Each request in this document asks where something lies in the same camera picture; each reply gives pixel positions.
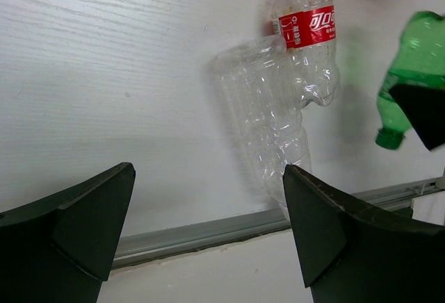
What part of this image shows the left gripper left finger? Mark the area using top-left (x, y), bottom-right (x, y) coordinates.
top-left (1, 163), bottom-right (136, 302)

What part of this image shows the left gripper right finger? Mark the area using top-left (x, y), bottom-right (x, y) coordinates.
top-left (283, 165), bottom-right (444, 302)

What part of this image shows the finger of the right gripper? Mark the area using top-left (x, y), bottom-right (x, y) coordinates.
top-left (389, 84), bottom-right (444, 152)

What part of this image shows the aluminium table edge rail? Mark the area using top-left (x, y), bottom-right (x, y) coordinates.
top-left (112, 177), bottom-right (444, 270)

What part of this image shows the green soda bottle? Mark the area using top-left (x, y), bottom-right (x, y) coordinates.
top-left (375, 11), bottom-right (444, 150)

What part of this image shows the red label cola bottle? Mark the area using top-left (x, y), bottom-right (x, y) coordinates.
top-left (271, 0), bottom-right (339, 107)

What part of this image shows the clear crushed plastic bottle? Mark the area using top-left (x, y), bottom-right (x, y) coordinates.
top-left (210, 35), bottom-right (312, 215)

